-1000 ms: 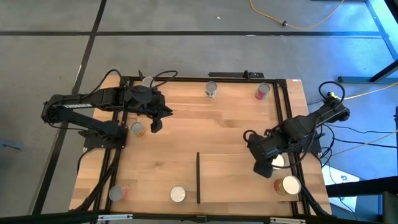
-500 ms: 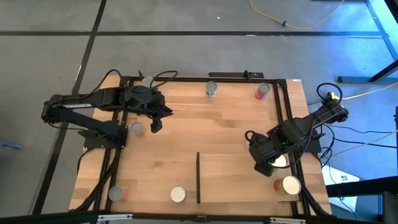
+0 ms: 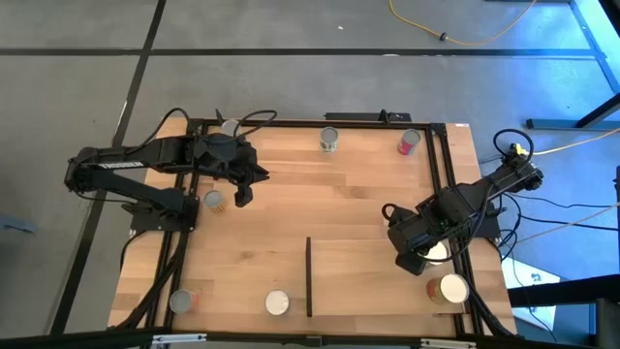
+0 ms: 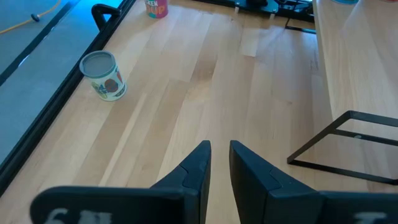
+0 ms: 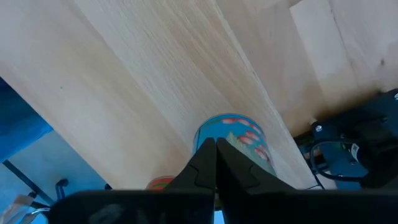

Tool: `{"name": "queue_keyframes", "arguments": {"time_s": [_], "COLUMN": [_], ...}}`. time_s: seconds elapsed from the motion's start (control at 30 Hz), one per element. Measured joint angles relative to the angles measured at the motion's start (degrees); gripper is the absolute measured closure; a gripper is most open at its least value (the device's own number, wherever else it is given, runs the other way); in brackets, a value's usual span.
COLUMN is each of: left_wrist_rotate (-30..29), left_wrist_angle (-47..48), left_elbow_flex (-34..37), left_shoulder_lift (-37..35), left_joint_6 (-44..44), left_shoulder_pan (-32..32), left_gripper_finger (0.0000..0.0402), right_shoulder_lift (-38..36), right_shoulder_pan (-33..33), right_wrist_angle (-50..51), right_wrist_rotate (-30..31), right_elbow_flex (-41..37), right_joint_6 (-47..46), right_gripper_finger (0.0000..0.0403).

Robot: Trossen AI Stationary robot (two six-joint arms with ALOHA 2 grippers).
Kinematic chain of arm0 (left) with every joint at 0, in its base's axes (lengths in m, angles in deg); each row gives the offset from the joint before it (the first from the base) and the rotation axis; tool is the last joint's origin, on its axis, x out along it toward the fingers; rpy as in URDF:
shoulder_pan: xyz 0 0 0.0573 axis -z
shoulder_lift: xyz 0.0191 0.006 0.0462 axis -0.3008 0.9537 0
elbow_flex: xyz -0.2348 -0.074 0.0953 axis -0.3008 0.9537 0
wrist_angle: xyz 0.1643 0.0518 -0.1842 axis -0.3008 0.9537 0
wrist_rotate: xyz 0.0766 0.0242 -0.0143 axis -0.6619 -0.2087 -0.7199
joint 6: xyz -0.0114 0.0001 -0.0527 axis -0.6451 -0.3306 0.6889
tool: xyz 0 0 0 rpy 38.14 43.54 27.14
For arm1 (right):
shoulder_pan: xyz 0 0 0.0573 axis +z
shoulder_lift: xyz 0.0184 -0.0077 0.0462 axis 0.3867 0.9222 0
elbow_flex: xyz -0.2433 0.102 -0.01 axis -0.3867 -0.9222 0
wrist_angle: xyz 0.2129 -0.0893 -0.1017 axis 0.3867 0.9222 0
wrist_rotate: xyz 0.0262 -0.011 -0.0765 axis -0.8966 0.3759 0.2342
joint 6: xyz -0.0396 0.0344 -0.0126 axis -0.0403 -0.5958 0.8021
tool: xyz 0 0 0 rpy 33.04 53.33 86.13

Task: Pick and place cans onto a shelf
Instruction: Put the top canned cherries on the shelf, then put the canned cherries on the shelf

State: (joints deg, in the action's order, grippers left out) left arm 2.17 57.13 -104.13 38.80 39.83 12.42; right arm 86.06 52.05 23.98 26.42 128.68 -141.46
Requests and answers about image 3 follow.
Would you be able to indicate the white lid tin can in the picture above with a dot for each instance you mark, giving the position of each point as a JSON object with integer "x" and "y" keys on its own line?
{"x": 438, "y": 252}

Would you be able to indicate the grey floor object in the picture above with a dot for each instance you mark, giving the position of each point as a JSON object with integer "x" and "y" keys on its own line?
{"x": 17, "y": 224}

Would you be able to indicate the pink tin can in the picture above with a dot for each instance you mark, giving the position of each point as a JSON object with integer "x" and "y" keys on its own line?
{"x": 409, "y": 140}

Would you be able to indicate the green beans orange tin can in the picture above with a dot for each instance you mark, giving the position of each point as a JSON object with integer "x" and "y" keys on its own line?
{"x": 230, "y": 126}

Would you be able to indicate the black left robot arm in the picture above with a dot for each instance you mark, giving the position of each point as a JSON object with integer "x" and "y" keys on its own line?
{"x": 121, "y": 165}

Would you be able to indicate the black neighbouring table frame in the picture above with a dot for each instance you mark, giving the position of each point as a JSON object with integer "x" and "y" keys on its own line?
{"x": 557, "y": 293}
{"x": 557, "y": 123}

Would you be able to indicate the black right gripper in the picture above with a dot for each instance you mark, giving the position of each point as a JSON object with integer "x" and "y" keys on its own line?
{"x": 412, "y": 232}

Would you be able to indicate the black aluminium table frame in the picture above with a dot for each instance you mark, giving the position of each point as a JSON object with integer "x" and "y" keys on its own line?
{"x": 300, "y": 124}

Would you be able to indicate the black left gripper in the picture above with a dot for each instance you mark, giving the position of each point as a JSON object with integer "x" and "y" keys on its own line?
{"x": 243, "y": 162}

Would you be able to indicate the pineapple label tin can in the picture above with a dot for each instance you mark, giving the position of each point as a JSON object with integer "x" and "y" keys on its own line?
{"x": 450, "y": 288}

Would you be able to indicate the orange label tin can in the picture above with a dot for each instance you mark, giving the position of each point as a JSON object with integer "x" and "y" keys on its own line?
{"x": 181, "y": 300}

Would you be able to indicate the cherry label tin can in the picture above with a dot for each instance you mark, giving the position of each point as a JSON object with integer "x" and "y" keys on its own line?
{"x": 277, "y": 302}

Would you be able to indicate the black shelf side panel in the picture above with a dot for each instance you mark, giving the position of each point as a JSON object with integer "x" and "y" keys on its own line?
{"x": 308, "y": 276}

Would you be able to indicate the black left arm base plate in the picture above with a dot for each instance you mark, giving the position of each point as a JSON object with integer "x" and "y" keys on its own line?
{"x": 145, "y": 220}

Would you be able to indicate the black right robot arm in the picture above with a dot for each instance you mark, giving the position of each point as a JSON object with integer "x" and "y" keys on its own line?
{"x": 489, "y": 189}

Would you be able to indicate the black power strip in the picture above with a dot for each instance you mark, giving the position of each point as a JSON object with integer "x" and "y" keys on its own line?
{"x": 358, "y": 117}

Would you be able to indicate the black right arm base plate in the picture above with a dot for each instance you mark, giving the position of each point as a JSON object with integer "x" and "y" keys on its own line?
{"x": 491, "y": 228}

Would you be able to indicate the yellow patterned tin can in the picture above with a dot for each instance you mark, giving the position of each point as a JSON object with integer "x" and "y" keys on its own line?
{"x": 213, "y": 199}

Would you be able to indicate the silver frame bracket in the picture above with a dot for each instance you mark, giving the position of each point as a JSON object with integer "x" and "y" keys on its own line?
{"x": 448, "y": 343}
{"x": 179, "y": 338}

